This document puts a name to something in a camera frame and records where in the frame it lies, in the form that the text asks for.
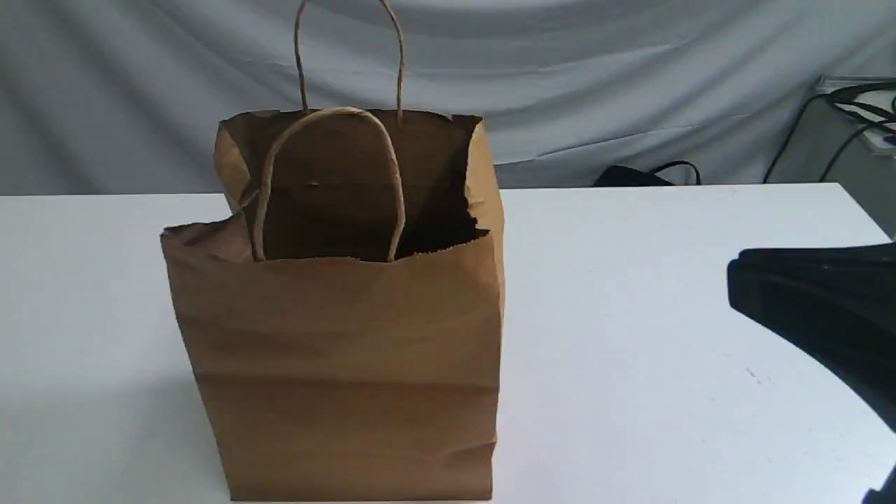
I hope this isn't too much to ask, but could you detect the grey backdrop cloth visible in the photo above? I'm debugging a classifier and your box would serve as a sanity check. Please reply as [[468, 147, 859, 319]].
[[1, 1, 894, 195]]

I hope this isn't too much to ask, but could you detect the brown paper bag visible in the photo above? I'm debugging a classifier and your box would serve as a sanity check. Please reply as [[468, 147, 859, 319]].
[[160, 0, 506, 503]]

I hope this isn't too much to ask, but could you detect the grey side cabinet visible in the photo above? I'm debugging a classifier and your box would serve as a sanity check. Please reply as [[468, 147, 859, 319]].
[[762, 76, 895, 238]]

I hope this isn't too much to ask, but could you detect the black cable bundle on cabinet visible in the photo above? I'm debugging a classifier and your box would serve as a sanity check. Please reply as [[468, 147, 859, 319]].
[[763, 81, 896, 183]]

